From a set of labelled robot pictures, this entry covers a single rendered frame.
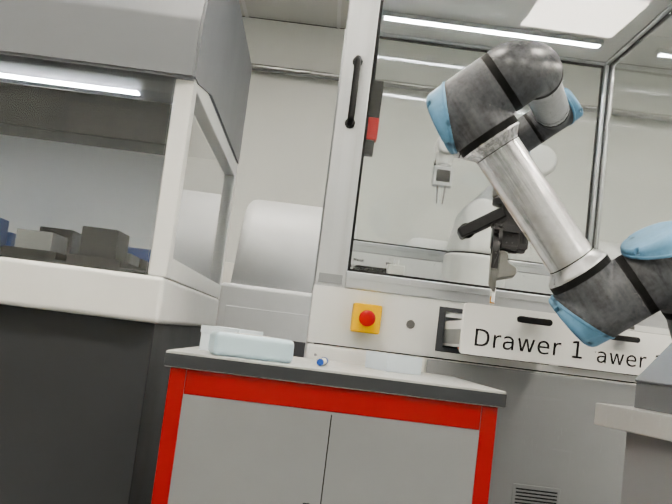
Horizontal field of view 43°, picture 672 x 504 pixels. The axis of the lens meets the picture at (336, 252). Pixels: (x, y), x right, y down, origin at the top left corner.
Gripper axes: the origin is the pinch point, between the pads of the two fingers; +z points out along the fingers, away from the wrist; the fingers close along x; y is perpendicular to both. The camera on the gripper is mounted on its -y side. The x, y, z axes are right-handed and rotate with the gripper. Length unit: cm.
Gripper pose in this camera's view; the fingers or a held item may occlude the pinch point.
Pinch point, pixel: (490, 285)
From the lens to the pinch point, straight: 197.0
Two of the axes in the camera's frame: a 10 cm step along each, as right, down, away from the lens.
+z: -1.2, 9.9, -1.2
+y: 9.9, 1.0, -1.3
